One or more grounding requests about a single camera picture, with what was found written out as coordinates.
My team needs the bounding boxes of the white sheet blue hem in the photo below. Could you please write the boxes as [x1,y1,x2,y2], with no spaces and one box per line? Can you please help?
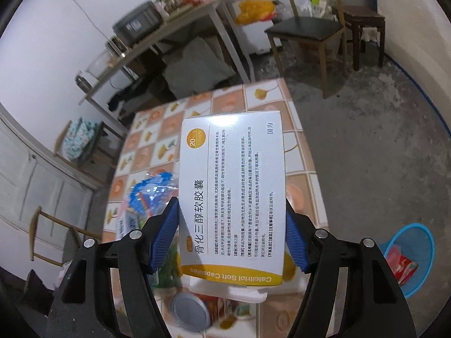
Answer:
[373,0,451,131]

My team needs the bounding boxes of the blue plastic snack packet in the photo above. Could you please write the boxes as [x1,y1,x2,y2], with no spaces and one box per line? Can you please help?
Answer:
[120,172,178,233]

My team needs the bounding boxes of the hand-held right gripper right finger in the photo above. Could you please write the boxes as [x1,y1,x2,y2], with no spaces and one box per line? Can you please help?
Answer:
[285,201,418,338]

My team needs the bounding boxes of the orange yellow plastic bag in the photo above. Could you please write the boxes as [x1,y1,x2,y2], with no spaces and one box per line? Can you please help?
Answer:
[234,0,279,25]

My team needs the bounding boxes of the metal jar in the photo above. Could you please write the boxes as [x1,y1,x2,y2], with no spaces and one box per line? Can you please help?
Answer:
[107,35,127,53]

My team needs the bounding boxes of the tiled pattern tablecloth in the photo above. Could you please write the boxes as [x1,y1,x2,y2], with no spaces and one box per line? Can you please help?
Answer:
[102,77,330,338]

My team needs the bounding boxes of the grey kitchen appliance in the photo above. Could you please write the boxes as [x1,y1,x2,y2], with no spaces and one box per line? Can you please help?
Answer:
[113,2,163,45]

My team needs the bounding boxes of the wooden chair black seat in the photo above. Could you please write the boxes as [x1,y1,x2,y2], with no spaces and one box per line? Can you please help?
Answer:
[264,0,348,99]

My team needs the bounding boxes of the white panelled door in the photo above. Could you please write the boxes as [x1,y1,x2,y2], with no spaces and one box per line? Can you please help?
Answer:
[0,106,103,254]

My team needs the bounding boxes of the grey sack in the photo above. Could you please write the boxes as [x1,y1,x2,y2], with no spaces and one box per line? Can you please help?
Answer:
[164,37,235,99]

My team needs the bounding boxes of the cardboard box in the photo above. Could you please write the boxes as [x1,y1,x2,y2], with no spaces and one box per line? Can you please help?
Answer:
[129,60,149,78]

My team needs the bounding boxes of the red snack wrapper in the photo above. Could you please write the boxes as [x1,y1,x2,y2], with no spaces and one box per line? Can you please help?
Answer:
[388,246,420,286]

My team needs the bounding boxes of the green plastic bottle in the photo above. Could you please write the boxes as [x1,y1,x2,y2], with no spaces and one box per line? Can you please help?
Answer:
[146,239,184,289]

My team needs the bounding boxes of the white yellow medicine box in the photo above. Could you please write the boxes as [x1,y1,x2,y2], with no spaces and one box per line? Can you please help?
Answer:
[178,111,286,303]

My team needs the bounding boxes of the blue mesh wastebasket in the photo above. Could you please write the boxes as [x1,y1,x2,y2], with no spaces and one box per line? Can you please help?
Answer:
[383,223,435,299]

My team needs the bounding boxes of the dark wooden stool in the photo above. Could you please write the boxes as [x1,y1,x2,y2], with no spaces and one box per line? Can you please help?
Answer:
[340,5,386,71]

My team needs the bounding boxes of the grey side table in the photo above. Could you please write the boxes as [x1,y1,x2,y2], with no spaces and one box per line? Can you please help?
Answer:
[76,0,251,141]

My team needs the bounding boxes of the red tin can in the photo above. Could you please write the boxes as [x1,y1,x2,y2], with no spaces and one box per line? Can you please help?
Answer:
[169,290,244,333]

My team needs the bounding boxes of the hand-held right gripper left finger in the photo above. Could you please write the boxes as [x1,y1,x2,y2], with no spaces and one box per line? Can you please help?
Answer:
[46,197,180,338]

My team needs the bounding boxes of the white plastic bag green label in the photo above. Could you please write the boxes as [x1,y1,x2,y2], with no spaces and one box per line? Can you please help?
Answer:
[299,0,339,18]

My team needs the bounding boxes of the clear plastic container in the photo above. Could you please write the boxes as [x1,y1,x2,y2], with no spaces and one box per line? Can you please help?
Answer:
[86,47,113,78]

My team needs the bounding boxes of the steel water bottle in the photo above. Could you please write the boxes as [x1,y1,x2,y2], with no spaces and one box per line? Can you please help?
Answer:
[76,70,92,92]

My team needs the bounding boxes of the floral cloth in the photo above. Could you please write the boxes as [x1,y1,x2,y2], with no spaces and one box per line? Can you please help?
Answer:
[63,118,99,161]

